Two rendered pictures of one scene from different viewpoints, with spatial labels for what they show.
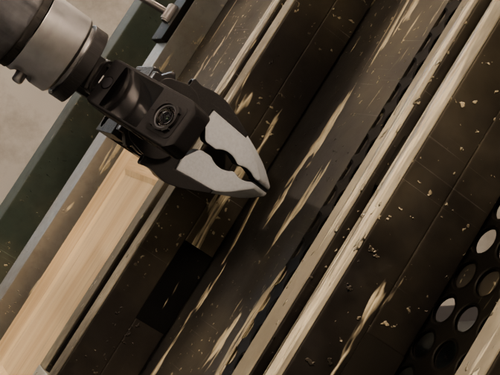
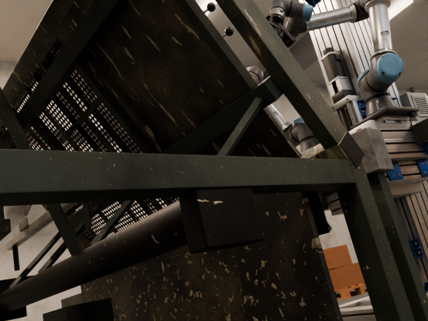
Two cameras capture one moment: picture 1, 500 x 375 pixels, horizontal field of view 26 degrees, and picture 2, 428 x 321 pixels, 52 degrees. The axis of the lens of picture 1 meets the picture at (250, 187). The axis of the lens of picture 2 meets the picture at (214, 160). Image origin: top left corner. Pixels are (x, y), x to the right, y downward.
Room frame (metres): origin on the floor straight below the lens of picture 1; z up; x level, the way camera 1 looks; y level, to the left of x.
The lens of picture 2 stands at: (2.93, -0.53, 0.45)
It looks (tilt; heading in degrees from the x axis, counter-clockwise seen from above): 16 degrees up; 159
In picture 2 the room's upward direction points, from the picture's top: 13 degrees counter-clockwise
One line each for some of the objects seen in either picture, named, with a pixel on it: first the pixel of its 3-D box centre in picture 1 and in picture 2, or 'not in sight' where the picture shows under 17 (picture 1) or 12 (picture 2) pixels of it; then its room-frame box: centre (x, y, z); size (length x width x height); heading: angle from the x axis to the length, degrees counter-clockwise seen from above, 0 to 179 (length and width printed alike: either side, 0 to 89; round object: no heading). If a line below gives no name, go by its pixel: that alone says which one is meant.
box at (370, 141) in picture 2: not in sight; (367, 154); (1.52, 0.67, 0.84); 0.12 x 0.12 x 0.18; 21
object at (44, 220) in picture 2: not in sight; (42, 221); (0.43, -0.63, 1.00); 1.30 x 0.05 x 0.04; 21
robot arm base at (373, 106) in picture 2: not in sight; (380, 107); (1.40, 0.93, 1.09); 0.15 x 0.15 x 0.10
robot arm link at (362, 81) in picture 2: not in sight; (372, 85); (1.41, 0.93, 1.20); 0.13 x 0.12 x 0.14; 166
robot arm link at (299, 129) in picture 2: not in sight; (305, 128); (0.91, 0.83, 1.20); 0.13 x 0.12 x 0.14; 12
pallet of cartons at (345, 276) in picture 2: not in sight; (325, 274); (-2.57, 2.81, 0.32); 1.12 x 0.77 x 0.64; 12
